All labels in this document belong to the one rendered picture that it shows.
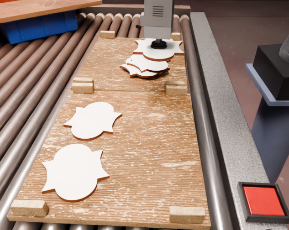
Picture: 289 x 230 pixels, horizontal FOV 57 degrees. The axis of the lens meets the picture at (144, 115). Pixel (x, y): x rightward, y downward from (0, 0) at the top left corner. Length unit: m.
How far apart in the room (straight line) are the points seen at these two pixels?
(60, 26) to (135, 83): 0.57
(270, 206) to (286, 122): 0.59
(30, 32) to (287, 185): 1.66
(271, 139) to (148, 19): 0.72
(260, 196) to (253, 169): 0.08
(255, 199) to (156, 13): 0.44
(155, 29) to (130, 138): 0.26
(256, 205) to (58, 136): 0.44
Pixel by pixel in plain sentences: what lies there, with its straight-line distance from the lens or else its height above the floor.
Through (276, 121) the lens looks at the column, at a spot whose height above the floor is 0.74.
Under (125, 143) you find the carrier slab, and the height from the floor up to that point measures 0.94.
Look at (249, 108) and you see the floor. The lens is 2.48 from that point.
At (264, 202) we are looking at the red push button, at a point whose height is 0.93.
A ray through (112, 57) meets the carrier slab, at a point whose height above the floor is 0.94.
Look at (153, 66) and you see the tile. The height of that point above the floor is 0.96.
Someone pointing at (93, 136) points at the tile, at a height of 0.94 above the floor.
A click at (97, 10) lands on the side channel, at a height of 0.93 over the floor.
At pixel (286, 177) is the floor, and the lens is 1.97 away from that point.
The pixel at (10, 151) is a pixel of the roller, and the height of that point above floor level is 0.92.
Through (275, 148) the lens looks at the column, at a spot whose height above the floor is 0.61.
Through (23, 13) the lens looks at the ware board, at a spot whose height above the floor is 1.04.
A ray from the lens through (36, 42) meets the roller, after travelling 1.24.
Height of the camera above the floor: 1.35
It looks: 37 degrees down
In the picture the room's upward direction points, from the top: straight up
